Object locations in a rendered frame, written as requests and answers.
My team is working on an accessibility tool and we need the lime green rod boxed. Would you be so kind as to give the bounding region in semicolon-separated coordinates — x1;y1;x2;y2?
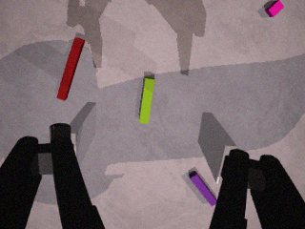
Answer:
139;76;154;124

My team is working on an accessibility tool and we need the red rod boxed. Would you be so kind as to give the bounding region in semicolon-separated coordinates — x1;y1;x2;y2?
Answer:
56;37;86;101

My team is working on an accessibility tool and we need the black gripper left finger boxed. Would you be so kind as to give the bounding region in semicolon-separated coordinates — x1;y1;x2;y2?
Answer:
0;102;105;229

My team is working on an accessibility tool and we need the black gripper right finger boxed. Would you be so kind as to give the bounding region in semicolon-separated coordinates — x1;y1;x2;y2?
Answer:
198;112;305;229

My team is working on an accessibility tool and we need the magenta block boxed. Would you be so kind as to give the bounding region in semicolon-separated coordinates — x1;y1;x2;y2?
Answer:
265;0;284;17

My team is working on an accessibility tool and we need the purple rod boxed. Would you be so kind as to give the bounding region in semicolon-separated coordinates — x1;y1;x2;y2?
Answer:
189;171;217;206

